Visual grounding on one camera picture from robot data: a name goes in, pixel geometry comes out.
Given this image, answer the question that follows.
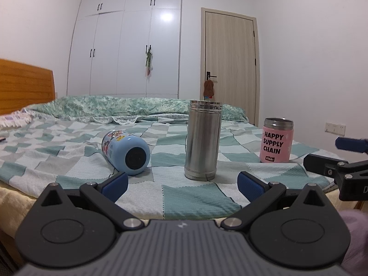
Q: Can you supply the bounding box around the green hanging ornament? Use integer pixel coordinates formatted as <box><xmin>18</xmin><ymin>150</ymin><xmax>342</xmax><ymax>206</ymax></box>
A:
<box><xmin>145</xmin><ymin>45</ymin><xmax>153</xmax><ymax>77</ymax></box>

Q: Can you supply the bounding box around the patterned pillow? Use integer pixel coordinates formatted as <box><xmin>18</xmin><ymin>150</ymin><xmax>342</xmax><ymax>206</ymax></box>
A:
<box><xmin>0</xmin><ymin>110</ymin><xmax>32</xmax><ymax>130</ymax></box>

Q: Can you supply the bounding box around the wooden door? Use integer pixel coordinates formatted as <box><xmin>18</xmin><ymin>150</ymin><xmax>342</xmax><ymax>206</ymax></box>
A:
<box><xmin>200</xmin><ymin>8</ymin><xmax>260</xmax><ymax>126</ymax></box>

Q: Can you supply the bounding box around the tall stainless steel cup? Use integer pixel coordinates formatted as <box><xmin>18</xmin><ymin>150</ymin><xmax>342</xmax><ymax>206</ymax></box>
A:
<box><xmin>184</xmin><ymin>100</ymin><xmax>222</xmax><ymax>181</ymax></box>

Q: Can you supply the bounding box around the green checkered blanket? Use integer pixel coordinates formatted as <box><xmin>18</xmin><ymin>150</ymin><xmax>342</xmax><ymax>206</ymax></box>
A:
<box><xmin>1</xmin><ymin>118</ymin><xmax>334</xmax><ymax>223</ymax></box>

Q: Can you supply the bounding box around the pink Happy Supply Chain cup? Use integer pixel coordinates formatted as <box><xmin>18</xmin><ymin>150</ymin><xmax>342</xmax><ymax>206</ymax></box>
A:
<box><xmin>259</xmin><ymin>118</ymin><xmax>294</xmax><ymax>163</ymax></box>

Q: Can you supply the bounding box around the white wardrobe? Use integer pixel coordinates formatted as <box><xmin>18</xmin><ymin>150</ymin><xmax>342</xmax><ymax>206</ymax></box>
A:
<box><xmin>67</xmin><ymin>0</ymin><xmax>181</xmax><ymax>98</ymax></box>

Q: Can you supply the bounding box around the brown hanging ornament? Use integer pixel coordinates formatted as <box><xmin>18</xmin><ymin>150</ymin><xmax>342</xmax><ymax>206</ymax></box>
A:
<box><xmin>203</xmin><ymin>79</ymin><xmax>215</xmax><ymax>99</ymax></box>

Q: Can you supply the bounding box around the wooden headboard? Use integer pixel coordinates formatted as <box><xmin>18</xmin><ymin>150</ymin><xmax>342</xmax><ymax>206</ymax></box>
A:
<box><xmin>0</xmin><ymin>59</ymin><xmax>55</xmax><ymax>115</ymax></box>

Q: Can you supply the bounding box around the light blue cartoon cup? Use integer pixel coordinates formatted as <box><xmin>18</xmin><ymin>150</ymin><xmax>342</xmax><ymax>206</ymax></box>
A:
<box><xmin>102</xmin><ymin>130</ymin><xmax>150</xmax><ymax>176</ymax></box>

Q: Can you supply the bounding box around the wall power socket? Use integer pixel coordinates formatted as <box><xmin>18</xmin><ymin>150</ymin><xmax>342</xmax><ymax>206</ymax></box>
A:
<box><xmin>325</xmin><ymin>122</ymin><xmax>346</xmax><ymax>136</ymax></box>

